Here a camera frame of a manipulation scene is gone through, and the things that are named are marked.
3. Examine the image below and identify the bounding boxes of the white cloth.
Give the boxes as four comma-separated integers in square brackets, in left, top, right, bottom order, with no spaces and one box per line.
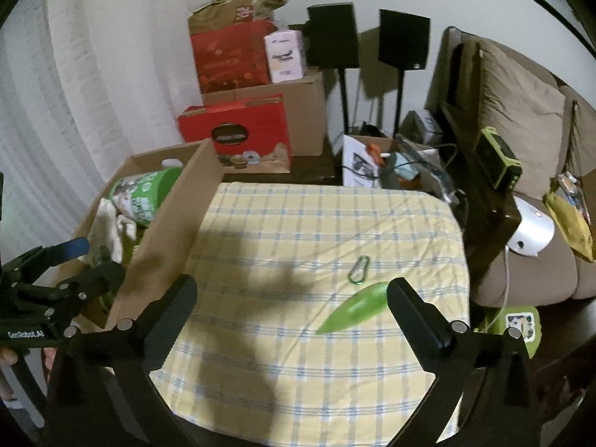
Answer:
[86,198,139,266]

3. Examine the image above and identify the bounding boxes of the white curtain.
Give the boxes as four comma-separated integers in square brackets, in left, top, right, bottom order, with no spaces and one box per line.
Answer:
[0,0,202,254]

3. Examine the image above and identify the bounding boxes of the large brown cardboard box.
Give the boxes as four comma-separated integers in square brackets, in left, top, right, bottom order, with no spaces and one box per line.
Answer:
[201,72,325,156]

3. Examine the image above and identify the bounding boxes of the red cardboard box with handle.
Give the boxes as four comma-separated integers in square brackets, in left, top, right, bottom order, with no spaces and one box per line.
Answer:
[178,94,293,173]

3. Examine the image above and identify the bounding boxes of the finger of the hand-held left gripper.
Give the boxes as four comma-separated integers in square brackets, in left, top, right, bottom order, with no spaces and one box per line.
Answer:
[28,258,127,311]
[0,237,90,286]

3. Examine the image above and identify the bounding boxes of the white round device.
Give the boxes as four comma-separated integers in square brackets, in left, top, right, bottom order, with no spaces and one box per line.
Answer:
[505,196,556,258]

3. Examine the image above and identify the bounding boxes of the black speaker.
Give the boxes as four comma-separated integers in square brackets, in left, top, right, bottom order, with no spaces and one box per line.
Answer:
[306,4,360,70]
[378,8,431,70]

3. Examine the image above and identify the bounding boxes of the white cable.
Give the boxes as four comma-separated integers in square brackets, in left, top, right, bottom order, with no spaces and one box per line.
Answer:
[500,247,514,309]

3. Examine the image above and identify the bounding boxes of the small white box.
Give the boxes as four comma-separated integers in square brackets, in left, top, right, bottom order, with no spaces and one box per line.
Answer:
[264,29,308,83]

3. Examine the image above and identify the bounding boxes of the green and white box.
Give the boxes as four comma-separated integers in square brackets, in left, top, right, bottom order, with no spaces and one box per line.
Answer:
[503,306,541,359]

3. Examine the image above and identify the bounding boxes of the green pointed plastic object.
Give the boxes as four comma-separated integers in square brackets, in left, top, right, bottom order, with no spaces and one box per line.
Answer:
[317,282,391,335]

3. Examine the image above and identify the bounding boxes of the black speaker stand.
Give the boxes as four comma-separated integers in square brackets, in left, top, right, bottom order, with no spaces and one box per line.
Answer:
[393,69,407,139]
[337,67,353,137]

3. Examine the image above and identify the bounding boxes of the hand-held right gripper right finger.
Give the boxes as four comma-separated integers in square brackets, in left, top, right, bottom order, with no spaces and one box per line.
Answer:
[386,277,534,447]

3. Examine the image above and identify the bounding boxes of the brown sofa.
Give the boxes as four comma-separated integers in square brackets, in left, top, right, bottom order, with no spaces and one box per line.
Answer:
[426,25,596,309]

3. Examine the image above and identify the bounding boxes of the yellow plaid cloth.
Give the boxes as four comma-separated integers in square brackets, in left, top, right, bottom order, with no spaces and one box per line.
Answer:
[149,181,471,438]

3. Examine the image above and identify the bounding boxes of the red printed cardboard box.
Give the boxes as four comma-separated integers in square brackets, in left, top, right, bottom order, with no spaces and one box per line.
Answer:
[190,21,276,95]

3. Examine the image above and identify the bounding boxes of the green portable device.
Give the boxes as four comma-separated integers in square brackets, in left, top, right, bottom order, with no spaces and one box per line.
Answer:
[475,127,521,191]

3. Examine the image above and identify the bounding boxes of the green carabiner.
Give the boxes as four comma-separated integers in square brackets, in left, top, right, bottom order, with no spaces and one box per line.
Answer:
[347,256,372,286]

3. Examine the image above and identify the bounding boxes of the yellow bag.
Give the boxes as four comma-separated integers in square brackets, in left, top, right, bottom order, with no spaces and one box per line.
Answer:
[545,191,595,261]

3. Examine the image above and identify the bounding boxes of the beige sofa cushion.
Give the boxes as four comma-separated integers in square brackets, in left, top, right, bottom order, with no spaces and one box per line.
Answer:
[559,84,596,188]
[475,39,573,196]

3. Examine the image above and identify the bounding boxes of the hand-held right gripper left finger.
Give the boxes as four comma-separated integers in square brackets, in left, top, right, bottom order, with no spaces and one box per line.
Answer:
[43,274,199,447]

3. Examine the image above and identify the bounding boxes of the cluttered cardboard box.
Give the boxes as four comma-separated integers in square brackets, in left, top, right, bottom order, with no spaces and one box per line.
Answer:
[342,134,441,190]

